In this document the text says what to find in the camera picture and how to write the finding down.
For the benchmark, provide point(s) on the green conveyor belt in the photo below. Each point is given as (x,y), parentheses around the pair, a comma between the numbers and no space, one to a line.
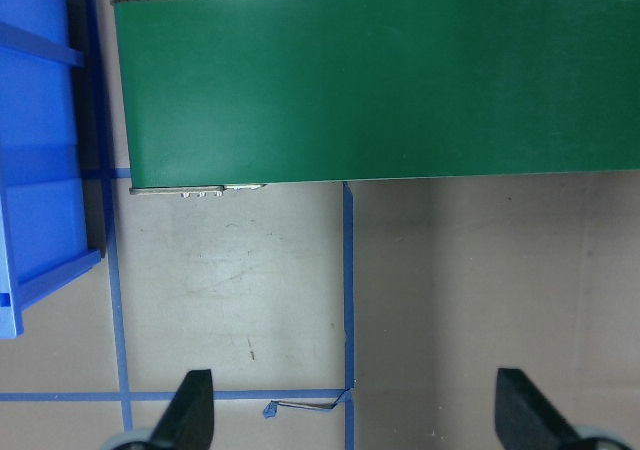
(223,94)

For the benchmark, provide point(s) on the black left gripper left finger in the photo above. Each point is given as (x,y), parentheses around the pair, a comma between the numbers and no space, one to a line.
(188,421)

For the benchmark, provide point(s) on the blue bin left side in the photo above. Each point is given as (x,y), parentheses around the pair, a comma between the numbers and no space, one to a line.
(43,227)

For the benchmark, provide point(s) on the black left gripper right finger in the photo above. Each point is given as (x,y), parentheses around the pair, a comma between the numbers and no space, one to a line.
(525,419)

